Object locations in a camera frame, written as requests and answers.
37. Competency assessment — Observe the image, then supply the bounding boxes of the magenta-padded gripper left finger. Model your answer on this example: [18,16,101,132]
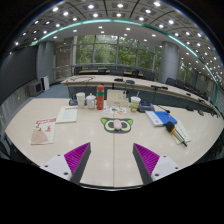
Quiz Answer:
[39,142,92,185]

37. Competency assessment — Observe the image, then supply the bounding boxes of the white notebook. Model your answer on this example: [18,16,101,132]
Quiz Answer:
[173,120,193,145]

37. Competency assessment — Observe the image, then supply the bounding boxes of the pink computer mouse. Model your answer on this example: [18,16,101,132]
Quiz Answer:
[113,119,123,131]

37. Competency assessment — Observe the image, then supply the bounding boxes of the white air purifier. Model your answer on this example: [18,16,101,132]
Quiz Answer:
[40,75,50,92]

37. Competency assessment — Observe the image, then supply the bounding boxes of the black cat-face mouse pad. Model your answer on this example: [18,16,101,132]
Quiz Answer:
[100,116,134,134]

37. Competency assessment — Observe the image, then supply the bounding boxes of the black desk microphone units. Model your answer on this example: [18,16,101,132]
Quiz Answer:
[113,77,170,91]

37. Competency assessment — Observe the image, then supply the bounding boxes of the dark office chairs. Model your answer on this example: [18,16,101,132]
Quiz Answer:
[74,64,218,111]

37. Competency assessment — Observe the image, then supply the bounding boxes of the dark conference microphone unit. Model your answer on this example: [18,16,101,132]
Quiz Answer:
[68,96,79,107]
[137,101,171,115]

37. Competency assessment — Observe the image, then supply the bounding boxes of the stack of white paper cups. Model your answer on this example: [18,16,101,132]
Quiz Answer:
[75,91,86,109]

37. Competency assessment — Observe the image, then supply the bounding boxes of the beige cardboard box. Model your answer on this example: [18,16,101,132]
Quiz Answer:
[106,89,130,108]

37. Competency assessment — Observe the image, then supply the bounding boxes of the red bottle with green band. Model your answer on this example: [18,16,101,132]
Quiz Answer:
[95,84,106,111]

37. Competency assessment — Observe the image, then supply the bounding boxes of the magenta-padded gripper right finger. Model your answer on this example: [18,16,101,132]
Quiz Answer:
[132,143,181,186]

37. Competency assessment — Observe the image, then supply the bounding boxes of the blue and white book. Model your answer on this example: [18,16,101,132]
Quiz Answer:
[145,110,178,128]

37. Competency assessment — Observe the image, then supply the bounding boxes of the white paper booklet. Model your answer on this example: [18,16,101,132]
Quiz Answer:
[55,105,79,124]

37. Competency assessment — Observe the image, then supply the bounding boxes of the round ceiling lights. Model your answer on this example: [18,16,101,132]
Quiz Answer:
[13,0,224,88]

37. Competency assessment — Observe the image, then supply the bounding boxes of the green printed cup with straw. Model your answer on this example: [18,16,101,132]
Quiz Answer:
[129,91,142,113]

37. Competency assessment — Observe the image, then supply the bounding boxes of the colourful sticker sheet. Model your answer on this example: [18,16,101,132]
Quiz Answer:
[103,105,128,116]

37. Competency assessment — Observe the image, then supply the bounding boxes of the white lidded mug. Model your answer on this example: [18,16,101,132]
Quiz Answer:
[85,93,98,110]

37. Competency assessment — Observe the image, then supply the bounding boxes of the red and white magazine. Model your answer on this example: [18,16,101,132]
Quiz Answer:
[30,117,57,146]

